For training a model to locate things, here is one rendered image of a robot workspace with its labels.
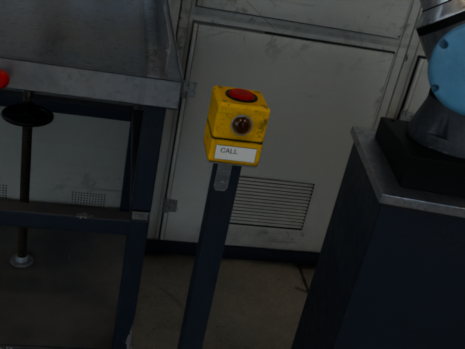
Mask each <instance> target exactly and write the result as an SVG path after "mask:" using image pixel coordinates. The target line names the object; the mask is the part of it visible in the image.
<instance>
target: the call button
mask: <svg viewBox="0 0 465 349"><path fill-rule="evenodd" d="M229 94H230V95H231V96H232V97H234V98H238V99H241V100H253V99H254V98H255V96H254V95H253V93H251V92H250V91H247V90H245V89H232V90H230V91H229Z"/></svg>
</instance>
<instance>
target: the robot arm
mask: <svg viewBox="0 0 465 349"><path fill-rule="evenodd" d="M420 3H421V7H422V8H423V9H422V13H421V16H420V18H419V20H418V22H417V25H416V29H417V33H418V36H419V39H420V42H421V45H422V47H423V51H424V53H425V56H426V59H427V61H428V81H429V84H430V91H429V93H428V97H427V98H426V99H425V101H424V102H423V104H422V105H421V106H420V108H419V109H418V110H417V112H416V113H415V114H414V116H413V117H412V118H411V119H410V122H409V123H408V128H407V131H406V133H407V135H408V136H409V137H410V138H411V139H413V140H414V141H416V142H418V143H419V144H421V145H423V146H426V147H428V148H430V149H432V150H435V151H438V152H441V153H444V154H447V155H451V156H455V157H458V158H461V159H465V0H420Z"/></svg>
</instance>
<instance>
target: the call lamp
mask: <svg viewBox="0 0 465 349"><path fill-rule="evenodd" d="M230 128H231V130H232V132H233V133H234V134H236V135H238V136H244V135H247V134H248V133H249V132H250V131H251V130H252V128H253V122H252V119H251V118H250V117H249V116H247V115H245V114H240V115H237V116H235V117H234V118H233V119H232V120H231V123H230Z"/></svg>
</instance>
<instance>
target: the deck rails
mask: <svg viewBox="0 0 465 349"><path fill-rule="evenodd" d="M143 3H144V24H145V63H146V77H152V78H161V79H167V80H168V78H169V77H168V71H167V64H168V60H169V54H170V45H171V39H170V32H169V27H168V22H167V15H166V10H165V2H164V0H143Z"/></svg>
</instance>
